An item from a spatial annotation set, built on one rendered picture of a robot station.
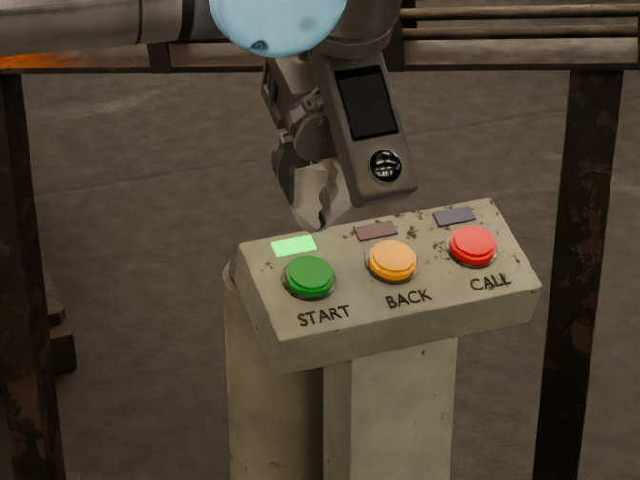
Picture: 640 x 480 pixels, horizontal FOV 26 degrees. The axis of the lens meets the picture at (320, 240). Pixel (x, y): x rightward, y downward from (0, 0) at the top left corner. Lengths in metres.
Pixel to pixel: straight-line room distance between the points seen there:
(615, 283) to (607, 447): 0.46
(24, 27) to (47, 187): 1.96
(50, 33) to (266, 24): 0.11
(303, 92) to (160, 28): 0.28
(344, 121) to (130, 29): 0.26
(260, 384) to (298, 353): 0.21
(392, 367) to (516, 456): 0.78
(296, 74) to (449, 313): 0.27
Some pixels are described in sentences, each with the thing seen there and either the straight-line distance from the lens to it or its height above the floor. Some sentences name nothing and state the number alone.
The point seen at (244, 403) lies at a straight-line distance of 1.37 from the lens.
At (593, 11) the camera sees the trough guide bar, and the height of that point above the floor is 0.75.
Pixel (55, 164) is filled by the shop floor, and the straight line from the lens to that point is 2.77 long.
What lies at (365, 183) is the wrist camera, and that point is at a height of 0.76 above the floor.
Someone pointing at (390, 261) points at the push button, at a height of 0.61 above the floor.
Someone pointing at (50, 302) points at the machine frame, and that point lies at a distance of 2.18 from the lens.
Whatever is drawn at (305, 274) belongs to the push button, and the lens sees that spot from 1.14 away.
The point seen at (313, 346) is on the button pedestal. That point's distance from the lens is 1.13.
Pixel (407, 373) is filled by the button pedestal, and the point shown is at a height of 0.51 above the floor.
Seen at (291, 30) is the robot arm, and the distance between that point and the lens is 0.74.
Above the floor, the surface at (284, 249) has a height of 0.61.
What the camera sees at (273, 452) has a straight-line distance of 1.38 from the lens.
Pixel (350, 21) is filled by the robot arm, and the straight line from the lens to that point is 0.94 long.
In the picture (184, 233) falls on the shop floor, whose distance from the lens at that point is 2.48.
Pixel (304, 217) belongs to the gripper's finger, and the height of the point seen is 0.68.
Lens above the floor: 1.18
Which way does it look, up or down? 29 degrees down
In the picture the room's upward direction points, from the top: straight up
